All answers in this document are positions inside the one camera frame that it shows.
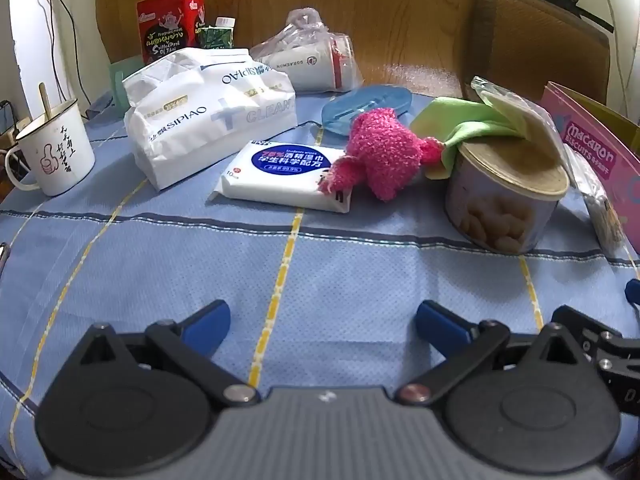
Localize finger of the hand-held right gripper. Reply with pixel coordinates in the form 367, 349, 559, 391
550, 279, 640, 417

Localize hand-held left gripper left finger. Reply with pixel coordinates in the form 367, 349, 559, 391
65, 300, 262, 408

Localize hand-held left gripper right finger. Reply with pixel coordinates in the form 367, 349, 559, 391
395, 300, 593, 407

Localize pink cardboard box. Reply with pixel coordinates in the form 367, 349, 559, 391
542, 81, 640, 256

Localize pink fuzzy sock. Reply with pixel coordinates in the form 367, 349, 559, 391
317, 106, 443, 202

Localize blue checked tablecloth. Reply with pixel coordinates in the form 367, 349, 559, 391
0, 87, 640, 476

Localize round biscuit can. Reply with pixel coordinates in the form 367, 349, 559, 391
445, 139, 571, 255

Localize white wet wipes pack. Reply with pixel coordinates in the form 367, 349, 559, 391
214, 140, 353, 215

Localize green and yellow cloth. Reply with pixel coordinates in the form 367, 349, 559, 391
409, 92, 543, 181

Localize large white tissue pack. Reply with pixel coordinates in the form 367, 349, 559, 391
122, 47, 298, 192

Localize white enamel mug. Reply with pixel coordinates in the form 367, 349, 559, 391
5, 97, 96, 197

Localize blue oval plastic lid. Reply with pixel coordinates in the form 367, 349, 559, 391
321, 85, 413, 138

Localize clear plastic wrapper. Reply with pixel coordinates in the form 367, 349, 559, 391
470, 76, 573, 181

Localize green plastic item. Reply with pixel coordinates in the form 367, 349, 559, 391
109, 56, 151, 113

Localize brown chair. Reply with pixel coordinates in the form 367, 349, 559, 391
462, 0, 612, 106

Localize white paper cup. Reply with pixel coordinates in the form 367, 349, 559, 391
260, 40, 358, 92

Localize black tape strips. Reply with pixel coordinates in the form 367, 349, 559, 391
539, 0, 616, 32

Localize green drink carton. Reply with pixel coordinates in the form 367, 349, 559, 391
197, 16, 237, 51

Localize red tin box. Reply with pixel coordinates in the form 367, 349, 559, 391
136, 0, 207, 65

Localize clear plastic bag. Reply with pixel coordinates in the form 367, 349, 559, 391
250, 7, 365, 93

